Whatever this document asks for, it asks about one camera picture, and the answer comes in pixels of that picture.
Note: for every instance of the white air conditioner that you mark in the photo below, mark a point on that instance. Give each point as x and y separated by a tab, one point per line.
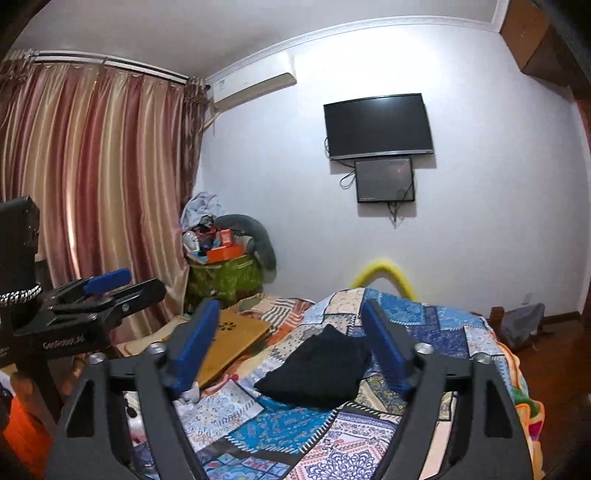
249	85

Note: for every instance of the wooden lap desk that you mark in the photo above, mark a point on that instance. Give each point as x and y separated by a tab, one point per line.
235	337

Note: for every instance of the black wall television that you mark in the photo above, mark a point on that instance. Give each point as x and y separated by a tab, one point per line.
378	127

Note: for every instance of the orange colourful fleece blanket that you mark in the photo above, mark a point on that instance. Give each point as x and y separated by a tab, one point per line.
526	406

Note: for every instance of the pink striped curtain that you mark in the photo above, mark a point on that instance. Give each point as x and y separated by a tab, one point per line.
92	184

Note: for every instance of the brown wooden bed post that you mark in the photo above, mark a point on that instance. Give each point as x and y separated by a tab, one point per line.
497	323

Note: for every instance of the orange plastic bin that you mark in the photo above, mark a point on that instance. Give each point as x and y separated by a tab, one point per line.
27	438

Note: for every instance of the brown wooden wardrobe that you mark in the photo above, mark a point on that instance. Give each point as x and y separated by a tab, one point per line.
540	37

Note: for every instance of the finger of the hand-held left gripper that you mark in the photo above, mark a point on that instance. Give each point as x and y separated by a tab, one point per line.
143	293
108	279

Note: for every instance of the yellow foam tube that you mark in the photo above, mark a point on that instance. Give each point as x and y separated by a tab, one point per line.
406	286

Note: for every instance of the red white small box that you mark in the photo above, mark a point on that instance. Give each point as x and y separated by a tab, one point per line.
225	237

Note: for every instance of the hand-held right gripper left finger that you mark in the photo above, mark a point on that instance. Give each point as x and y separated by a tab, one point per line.
198	341

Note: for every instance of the small black wall monitor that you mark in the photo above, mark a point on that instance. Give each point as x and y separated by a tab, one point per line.
383	180

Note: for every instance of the orange box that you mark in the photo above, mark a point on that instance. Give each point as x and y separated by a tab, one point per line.
224	254

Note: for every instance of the green printed bag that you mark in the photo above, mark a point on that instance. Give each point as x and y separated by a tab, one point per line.
226	279

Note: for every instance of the white curtain rail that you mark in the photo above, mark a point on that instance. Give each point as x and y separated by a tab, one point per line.
106	62

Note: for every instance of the striped patterned sheet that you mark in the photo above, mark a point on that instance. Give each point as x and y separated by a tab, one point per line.
277	318

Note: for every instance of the blue patchwork patterned blanket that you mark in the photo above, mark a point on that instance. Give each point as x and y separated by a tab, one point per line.
286	429

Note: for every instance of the grey neck pillow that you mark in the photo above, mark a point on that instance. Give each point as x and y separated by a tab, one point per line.
265	249

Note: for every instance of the white crumpled tissue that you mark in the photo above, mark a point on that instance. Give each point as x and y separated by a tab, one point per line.
187	396

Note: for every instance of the white crumpled cloth bundle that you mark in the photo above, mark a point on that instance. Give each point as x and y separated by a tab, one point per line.
203	205

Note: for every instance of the black pants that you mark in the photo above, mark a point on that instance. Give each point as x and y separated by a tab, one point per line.
318	369

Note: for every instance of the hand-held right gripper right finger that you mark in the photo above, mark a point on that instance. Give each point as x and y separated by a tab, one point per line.
385	346

